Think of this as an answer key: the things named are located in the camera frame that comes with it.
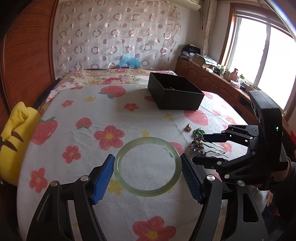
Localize green gem earrings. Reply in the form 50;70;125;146
193;128;205;140

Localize black jewelry box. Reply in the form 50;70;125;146
147;72;204;110

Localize pale green jade bangle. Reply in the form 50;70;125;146
114;137;184;197

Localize right hand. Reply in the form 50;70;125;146
271;158;290;182

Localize purple flower brooch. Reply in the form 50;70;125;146
190;138;206;156

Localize small gold flower brooch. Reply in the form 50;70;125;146
185;123;192;132

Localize pink bottle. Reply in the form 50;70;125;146
229;68;238;82

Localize wooden sideboard cabinet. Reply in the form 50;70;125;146
175;58;256;125

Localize yellow plush toy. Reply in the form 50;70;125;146
0;101;41;186

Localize strawberry flower bed sheet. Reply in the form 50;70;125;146
16;83;273;241

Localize stack of books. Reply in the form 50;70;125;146
179;44;218;68

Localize window side curtain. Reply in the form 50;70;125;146
201;0;217;56

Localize blue plastic bag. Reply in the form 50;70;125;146
118;56;140;69

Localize floral quilt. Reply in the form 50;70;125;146
46;68;176;93

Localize pink circle patterned curtain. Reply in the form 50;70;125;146
53;1;181;74

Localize wooden wardrobe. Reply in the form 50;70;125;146
1;1;58;127

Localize window with wooden frame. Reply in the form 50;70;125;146
215;1;295;124

